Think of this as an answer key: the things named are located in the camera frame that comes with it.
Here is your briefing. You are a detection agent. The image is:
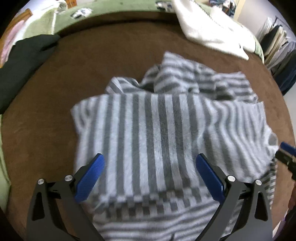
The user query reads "grey striped zip hoodie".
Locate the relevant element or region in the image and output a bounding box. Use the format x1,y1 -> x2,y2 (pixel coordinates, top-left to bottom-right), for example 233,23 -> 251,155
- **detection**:
71,52 -> 278,240

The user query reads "clothes rack with hanging clothes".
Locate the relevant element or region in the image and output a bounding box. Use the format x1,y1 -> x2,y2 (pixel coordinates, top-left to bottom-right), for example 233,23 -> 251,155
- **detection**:
257,17 -> 295,95

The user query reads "chair with piled clothes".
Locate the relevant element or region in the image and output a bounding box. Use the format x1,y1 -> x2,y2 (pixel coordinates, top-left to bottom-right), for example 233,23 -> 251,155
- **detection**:
209,0 -> 237,17

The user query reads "light green folded cloth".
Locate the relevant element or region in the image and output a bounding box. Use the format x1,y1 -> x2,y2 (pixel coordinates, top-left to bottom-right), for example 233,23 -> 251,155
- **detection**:
0,139 -> 11,212

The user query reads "white fleece jacket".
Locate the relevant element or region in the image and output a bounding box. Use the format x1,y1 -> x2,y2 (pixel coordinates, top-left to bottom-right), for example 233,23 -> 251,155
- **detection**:
171,1 -> 264,60

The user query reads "black folded garment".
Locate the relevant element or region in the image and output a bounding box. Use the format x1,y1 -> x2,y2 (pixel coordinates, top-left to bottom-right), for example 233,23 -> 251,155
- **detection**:
0,35 -> 60,114

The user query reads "pink and white pillow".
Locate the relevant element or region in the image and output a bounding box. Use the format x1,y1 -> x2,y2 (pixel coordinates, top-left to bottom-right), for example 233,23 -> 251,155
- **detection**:
1,20 -> 26,68

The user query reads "green panda print quilt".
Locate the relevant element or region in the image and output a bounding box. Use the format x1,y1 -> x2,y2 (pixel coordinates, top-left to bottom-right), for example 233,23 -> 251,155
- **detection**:
23,0 -> 265,63

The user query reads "wooden headboard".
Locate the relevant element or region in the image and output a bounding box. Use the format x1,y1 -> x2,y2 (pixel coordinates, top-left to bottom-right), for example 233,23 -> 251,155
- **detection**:
1,8 -> 33,49

